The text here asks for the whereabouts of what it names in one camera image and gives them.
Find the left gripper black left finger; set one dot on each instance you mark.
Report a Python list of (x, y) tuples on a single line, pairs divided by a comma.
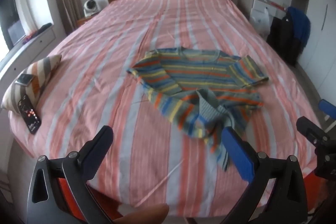
[(46, 203)]

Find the pink striped bed cover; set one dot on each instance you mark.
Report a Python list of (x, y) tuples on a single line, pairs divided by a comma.
[(151, 161)]

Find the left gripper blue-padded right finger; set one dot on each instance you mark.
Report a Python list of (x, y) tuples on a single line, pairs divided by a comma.
[(287, 202)]

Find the white side desk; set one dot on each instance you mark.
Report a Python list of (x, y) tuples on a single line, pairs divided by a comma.
[(274, 9)]

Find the white plastic bag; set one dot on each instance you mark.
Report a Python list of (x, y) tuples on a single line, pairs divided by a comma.
[(260, 20)]

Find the striped throw pillow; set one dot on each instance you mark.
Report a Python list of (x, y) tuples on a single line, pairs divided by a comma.
[(31, 82)]

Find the striped knit sweater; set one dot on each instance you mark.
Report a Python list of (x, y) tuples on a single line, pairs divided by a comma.
[(201, 91)]

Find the silver smartphone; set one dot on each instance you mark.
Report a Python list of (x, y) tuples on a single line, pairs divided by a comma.
[(24, 79)]

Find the blue garment on rack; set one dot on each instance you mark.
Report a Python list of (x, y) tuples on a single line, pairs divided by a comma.
[(301, 25)]

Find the white drawer cabinet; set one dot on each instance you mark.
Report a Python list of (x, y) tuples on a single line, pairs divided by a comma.
[(17, 60)]

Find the black garment on rack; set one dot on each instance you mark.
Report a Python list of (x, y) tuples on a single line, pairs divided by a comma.
[(281, 39)]

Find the black remote control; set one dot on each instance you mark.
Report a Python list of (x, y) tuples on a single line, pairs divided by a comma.
[(29, 115)]

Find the white small fan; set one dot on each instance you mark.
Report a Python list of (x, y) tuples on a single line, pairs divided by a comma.
[(90, 8)]

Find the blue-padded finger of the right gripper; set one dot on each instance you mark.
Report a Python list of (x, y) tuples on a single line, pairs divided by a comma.
[(328, 108)]

